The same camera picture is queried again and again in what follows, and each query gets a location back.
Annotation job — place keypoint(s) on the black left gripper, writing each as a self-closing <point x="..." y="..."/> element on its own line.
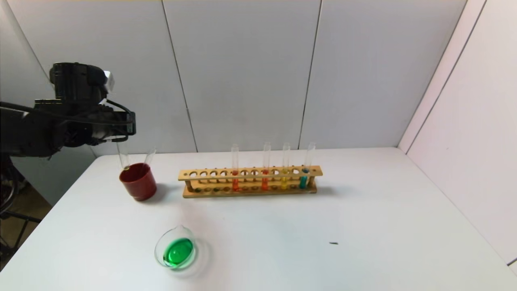
<point x="130" y="123"/>

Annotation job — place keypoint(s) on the yellow pigment glass test tube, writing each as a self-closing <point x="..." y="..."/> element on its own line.
<point x="284" y="184"/>
<point x="123" y="155"/>

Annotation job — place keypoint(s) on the blue pigment glass test tube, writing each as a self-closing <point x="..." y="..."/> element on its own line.
<point x="150" y="157"/>
<point x="303" y="182"/>

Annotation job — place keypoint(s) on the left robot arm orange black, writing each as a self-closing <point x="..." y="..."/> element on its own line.
<point x="32" y="129"/>

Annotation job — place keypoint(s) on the red pigment glass test tube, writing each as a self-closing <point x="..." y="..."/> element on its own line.
<point x="264" y="185"/>
<point x="235" y="186"/>

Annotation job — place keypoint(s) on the wooden test tube rack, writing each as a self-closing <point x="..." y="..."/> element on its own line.
<point x="242" y="194"/>

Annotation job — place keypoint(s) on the dark red plastic cup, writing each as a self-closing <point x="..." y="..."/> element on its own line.
<point x="139" y="184"/>

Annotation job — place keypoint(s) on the clear glass dish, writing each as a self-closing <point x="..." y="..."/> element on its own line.
<point x="177" y="252"/>

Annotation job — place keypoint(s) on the black metal stand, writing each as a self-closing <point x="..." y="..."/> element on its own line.
<point x="20" y="216"/>

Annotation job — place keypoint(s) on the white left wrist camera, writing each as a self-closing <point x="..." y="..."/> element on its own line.
<point x="108" y="81"/>

